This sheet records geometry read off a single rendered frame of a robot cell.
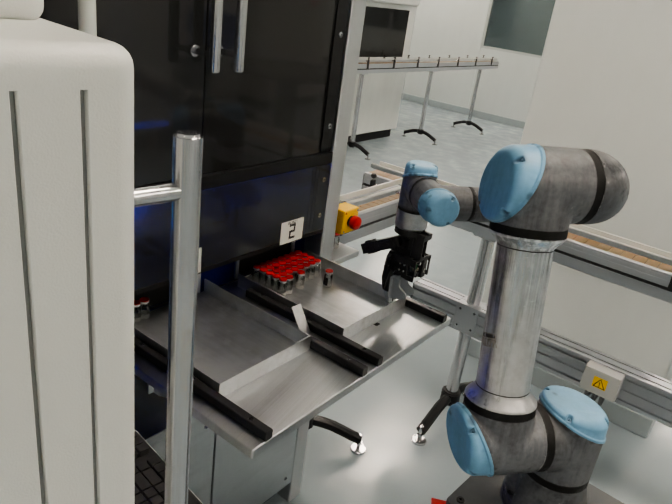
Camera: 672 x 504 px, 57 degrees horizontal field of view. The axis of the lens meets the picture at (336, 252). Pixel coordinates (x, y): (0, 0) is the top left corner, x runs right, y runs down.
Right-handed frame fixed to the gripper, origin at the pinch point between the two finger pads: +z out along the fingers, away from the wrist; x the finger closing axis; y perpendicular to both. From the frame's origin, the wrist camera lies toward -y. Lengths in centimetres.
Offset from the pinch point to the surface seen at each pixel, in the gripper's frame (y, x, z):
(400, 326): 6.3, -3.3, 3.6
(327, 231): -27.5, 8.4, -6.6
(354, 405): -43, 66, 92
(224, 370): -7.5, -47.1, 3.4
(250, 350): -9.3, -38.1, 3.4
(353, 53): -28, 10, -54
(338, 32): -28, 3, -59
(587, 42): -13, 144, -61
